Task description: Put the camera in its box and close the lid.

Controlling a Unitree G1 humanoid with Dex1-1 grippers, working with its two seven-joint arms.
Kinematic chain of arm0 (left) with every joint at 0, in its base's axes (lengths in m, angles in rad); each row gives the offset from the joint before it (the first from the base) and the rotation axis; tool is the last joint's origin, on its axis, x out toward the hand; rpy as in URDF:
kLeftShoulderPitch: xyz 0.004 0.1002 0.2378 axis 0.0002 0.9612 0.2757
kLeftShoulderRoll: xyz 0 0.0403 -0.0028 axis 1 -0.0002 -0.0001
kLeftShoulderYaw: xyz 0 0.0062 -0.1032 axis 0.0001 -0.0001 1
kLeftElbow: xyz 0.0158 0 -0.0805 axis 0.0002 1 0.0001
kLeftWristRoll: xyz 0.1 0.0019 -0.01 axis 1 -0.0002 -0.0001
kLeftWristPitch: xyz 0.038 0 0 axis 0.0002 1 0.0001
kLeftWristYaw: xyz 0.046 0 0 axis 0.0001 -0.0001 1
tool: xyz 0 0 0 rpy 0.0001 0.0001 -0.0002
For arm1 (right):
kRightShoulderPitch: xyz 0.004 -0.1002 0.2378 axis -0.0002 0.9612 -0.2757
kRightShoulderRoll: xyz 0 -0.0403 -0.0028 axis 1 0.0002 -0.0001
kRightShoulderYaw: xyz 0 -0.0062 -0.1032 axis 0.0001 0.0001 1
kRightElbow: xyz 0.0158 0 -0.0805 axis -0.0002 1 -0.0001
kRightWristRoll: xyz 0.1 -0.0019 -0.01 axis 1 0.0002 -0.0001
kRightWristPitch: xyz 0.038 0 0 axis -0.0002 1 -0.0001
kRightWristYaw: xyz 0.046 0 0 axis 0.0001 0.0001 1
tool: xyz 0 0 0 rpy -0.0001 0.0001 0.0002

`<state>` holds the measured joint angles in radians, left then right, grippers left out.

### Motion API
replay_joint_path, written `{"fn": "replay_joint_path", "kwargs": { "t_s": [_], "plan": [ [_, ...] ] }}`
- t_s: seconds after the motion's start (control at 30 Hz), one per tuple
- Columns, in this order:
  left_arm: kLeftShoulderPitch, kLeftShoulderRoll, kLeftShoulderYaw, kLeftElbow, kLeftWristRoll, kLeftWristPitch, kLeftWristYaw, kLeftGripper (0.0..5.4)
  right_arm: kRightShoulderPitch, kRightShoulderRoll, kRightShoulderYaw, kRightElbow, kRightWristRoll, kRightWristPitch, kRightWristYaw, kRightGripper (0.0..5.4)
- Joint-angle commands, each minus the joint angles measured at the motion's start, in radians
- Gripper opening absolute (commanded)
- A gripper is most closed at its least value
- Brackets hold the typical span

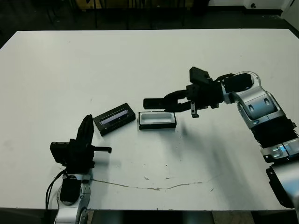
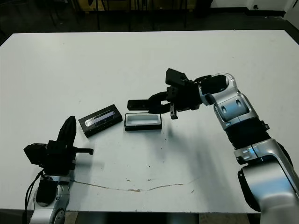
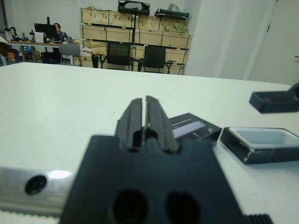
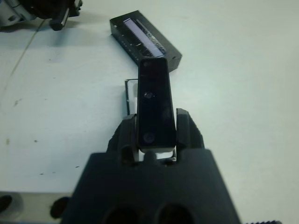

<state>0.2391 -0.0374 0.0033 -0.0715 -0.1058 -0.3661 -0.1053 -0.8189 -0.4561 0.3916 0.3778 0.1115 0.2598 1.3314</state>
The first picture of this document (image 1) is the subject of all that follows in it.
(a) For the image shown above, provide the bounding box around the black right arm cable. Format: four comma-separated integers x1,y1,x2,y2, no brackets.
216,73,236,82

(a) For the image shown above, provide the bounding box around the black box lid with window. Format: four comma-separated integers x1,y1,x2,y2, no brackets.
93,102,136,137

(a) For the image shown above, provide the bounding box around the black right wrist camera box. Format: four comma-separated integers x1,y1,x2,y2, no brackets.
189,67,210,87

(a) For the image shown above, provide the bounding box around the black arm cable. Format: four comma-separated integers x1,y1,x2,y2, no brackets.
216,73,236,82
45,169,67,224

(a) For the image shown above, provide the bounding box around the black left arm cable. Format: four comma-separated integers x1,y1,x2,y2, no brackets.
45,169,67,224

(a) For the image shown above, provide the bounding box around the black trash bin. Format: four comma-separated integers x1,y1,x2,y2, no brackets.
191,0,210,16

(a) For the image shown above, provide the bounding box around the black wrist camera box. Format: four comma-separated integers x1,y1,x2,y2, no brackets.
50,141,71,165
189,67,210,87

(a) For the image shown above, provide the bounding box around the dark robot body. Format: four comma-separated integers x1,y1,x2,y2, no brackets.
122,210,212,224

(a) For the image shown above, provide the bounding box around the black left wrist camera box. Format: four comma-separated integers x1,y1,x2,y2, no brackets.
50,141,71,165

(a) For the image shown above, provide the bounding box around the black chair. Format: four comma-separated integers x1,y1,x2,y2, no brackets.
149,0,186,29
46,0,81,26
94,0,130,30

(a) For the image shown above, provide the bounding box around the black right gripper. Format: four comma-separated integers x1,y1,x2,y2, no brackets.
163,80,226,119

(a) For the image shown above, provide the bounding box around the white door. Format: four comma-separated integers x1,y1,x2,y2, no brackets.
281,0,299,28

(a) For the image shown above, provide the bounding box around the wooden cabinet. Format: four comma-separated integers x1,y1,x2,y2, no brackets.
76,0,131,10

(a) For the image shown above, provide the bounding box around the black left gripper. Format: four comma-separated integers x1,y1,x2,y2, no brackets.
66,114,112,175

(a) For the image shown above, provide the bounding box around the black camera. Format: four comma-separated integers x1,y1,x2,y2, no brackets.
143,98,167,109

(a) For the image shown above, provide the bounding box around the black box base white insert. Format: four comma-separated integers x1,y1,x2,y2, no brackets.
138,111,177,131

